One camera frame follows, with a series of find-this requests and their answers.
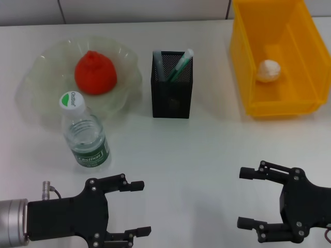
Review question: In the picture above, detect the grey pen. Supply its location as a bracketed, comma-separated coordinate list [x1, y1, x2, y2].
[152, 51, 165, 82]

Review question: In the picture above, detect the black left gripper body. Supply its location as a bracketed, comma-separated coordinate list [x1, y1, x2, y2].
[27, 178, 109, 247]

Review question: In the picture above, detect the yellow plastic bin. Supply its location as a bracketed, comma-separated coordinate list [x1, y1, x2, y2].
[229, 0, 331, 119]

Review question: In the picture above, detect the green pen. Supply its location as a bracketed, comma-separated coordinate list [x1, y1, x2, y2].
[165, 48, 194, 83]

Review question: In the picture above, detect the clear green-label water bottle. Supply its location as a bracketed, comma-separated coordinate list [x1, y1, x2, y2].
[58, 90, 112, 168]

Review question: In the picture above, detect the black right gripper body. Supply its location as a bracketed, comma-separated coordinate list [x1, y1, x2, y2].
[279, 167, 331, 243]

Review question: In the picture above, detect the white paper ball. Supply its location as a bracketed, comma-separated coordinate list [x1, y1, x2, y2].
[255, 59, 282, 83]

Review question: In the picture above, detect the black mesh pen holder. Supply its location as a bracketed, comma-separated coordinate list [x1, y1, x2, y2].
[151, 51, 194, 119]

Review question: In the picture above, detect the green glass fruit plate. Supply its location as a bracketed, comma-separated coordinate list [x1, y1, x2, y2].
[17, 36, 144, 130]

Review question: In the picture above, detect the left arm cable with plug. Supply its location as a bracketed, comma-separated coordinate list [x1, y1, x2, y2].
[42, 180, 62, 200]

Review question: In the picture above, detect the orange fruit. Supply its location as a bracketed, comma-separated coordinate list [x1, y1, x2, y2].
[74, 51, 117, 96]

